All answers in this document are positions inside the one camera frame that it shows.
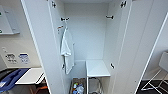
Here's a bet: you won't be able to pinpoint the white wardrobe door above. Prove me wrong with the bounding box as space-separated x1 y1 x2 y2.
111 0 168 94
20 0 67 94

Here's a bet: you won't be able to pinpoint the white wardrobe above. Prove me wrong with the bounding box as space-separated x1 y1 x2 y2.
20 0 168 94

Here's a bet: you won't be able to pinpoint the white t-shirt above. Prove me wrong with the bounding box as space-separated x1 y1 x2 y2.
59 28 76 75

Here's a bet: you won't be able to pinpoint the white hanger with white shirt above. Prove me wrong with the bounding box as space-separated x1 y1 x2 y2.
62 20 70 34

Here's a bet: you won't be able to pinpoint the orange label strip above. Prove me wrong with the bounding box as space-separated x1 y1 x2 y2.
56 25 64 31

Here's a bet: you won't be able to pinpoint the black hook near orange label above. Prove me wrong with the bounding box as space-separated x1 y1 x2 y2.
60 17 71 23

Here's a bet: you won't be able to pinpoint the brown storage box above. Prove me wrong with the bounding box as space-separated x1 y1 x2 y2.
70 77 87 94

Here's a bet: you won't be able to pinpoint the black wardrobe hook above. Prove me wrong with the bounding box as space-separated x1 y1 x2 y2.
105 15 115 20

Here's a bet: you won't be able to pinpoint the pale blue packet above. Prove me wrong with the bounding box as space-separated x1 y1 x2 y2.
76 85 85 94

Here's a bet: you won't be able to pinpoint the silver door hinge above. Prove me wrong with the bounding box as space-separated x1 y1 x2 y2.
120 0 128 9
50 1 57 9

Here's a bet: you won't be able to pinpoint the orange folding legs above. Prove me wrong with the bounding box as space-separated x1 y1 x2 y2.
29 83 49 94

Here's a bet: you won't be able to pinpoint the small dark wall fitting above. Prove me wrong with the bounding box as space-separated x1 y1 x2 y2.
110 62 116 70

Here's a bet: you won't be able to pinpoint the grey wire loop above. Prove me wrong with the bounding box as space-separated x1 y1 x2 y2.
88 77 103 94

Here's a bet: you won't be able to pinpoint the small white wall sign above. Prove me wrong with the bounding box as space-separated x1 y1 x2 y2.
4 52 18 64

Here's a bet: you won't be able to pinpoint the grey wall panel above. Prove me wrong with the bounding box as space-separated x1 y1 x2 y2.
0 4 20 36

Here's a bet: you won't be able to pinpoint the small white wall switch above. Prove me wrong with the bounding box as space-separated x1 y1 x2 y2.
0 46 7 54

